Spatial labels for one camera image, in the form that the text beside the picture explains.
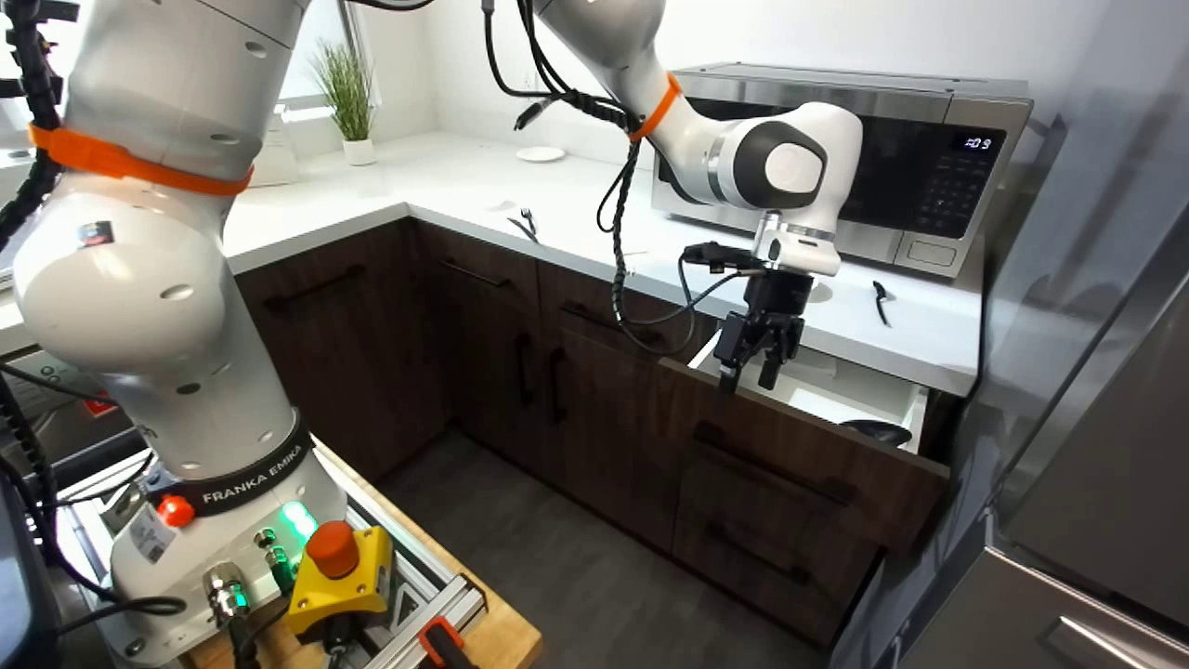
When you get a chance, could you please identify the yellow emergency stop box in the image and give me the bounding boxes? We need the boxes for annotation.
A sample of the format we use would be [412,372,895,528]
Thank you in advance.
[280,515,398,644]

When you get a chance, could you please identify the stainless steel refrigerator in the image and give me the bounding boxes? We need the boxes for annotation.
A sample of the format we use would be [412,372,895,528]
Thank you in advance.
[829,0,1189,669]

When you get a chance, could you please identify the stainless steel microwave oven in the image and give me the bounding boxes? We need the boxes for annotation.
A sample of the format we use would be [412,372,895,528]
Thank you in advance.
[651,58,1038,284]

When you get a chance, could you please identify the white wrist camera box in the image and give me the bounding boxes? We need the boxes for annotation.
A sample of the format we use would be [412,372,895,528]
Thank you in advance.
[756,214,842,277]

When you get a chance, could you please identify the black plastic spoon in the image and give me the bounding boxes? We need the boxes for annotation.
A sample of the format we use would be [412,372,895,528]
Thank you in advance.
[836,417,919,453]

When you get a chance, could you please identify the aluminium extrusion rail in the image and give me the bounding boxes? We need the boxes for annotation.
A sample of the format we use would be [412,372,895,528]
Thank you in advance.
[360,571,492,669]

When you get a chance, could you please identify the dark wood cabinet door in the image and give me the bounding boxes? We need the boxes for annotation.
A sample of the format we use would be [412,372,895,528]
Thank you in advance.
[538,322,685,553]
[424,291,546,499]

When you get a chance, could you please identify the wide orange arm strap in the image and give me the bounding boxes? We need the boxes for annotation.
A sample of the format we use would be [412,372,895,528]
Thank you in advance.
[30,122,253,201]

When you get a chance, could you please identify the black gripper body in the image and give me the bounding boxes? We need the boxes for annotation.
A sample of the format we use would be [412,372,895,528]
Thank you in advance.
[737,266,817,336]

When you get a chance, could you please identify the wooden robot cart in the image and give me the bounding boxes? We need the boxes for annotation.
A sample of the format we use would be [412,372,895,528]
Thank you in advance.
[183,431,546,669]

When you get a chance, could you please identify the dark wood drawer white inside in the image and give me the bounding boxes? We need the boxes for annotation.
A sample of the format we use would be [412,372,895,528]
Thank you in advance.
[651,329,959,561]

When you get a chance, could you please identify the narrow orange arm strap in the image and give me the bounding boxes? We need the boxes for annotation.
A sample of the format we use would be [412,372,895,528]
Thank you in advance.
[624,70,686,143]

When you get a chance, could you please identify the green potted plant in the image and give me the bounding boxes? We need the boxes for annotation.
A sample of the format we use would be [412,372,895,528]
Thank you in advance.
[310,40,378,168]

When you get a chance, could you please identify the dark wood base cabinet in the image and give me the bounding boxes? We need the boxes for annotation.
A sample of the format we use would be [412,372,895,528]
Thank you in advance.
[230,220,453,481]

